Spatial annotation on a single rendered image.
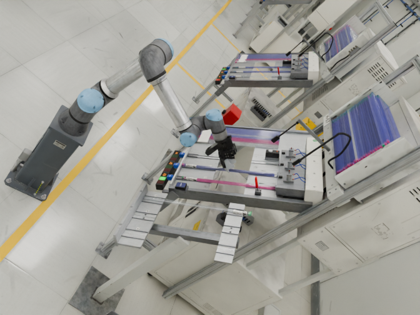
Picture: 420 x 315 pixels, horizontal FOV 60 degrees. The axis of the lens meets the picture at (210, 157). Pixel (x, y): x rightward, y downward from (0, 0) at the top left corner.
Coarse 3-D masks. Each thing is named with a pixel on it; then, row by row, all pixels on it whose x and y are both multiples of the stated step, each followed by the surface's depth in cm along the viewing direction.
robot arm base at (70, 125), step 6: (66, 114) 180; (60, 120) 182; (66, 120) 181; (72, 120) 179; (60, 126) 182; (66, 126) 181; (72, 126) 181; (78, 126) 181; (84, 126) 184; (66, 132) 182; (72, 132) 182; (78, 132) 184; (84, 132) 188
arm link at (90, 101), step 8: (88, 88) 177; (80, 96) 173; (88, 96) 174; (96, 96) 177; (72, 104) 178; (80, 104) 173; (88, 104) 173; (96, 104) 175; (104, 104) 185; (72, 112) 177; (80, 112) 176; (88, 112) 175; (96, 112) 179; (80, 120) 179; (88, 120) 181
